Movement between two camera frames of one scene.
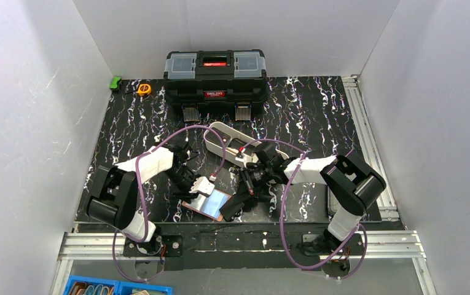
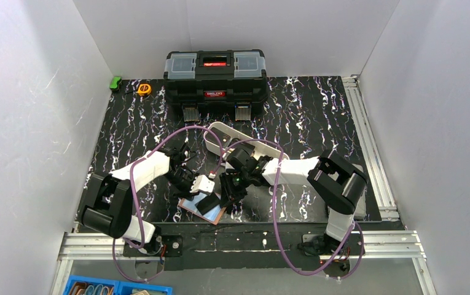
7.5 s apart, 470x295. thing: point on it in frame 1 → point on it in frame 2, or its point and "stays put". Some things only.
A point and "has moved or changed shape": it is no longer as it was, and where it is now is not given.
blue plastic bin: (83, 285) stays put
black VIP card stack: (236, 143) has moved or changed shape
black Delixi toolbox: (216, 80) stays put
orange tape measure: (144, 90) stays put
